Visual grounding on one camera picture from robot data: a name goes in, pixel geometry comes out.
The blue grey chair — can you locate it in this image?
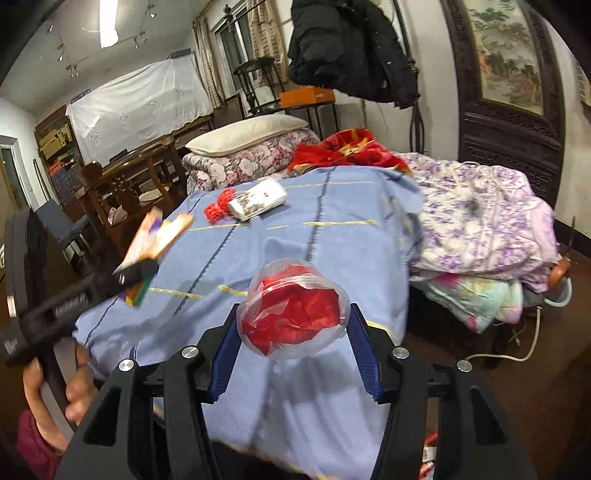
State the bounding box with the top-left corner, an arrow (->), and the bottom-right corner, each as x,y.
35,199 -> 91,266

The ceiling light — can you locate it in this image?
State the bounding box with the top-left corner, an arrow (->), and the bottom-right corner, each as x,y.
99,0 -> 119,49

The white power cable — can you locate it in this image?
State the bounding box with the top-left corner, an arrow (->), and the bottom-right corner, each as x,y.
464,306 -> 544,363

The cream pillow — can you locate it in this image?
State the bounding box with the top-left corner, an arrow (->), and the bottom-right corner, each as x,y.
185,114 -> 308,158

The wooden chair by table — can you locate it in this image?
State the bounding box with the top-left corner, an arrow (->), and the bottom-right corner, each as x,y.
77,135 -> 187,254

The dark framed landscape painting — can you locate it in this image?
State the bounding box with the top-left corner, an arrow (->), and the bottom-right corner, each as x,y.
442,0 -> 565,205

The copper brown pan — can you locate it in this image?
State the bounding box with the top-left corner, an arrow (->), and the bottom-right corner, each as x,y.
546,216 -> 578,292

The white cloth cover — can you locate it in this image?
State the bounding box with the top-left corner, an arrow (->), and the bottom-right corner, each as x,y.
66,55 -> 213,166

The light blue wash basin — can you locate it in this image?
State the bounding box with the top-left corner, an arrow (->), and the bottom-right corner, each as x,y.
544,277 -> 573,308

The orange box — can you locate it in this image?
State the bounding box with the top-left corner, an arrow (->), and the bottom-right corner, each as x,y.
280,86 -> 335,109

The black hanging jacket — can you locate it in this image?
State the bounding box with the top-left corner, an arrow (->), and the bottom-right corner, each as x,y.
287,0 -> 419,110

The red patterned blanket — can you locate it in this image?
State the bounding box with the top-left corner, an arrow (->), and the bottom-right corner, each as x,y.
287,128 -> 412,176

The blue checked bed sheet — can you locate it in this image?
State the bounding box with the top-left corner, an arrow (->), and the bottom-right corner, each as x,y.
75,166 -> 424,479

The purple floral quilt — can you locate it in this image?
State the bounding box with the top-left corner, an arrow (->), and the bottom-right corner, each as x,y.
400,153 -> 560,292

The beige striped curtain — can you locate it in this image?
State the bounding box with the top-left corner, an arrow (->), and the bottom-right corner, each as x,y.
246,0 -> 288,82

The maroon floral folded quilt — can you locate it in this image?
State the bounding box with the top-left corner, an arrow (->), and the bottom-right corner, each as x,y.
181,128 -> 321,194

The pastel green pink quilt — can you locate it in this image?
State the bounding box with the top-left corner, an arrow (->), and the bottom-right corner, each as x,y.
412,273 -> 523,333

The clear bag with red wrapper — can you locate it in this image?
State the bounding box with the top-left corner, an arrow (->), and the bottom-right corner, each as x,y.
236,259 -> 351,361

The red mesh waste basket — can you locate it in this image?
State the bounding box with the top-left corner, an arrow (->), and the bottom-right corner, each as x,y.
419,432 -> 438,480

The person's left hand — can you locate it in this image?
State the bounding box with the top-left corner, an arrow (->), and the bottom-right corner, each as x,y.
22,344 -> 98,455

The black metal stool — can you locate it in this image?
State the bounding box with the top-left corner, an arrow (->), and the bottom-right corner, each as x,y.
233,56 -> 286,116

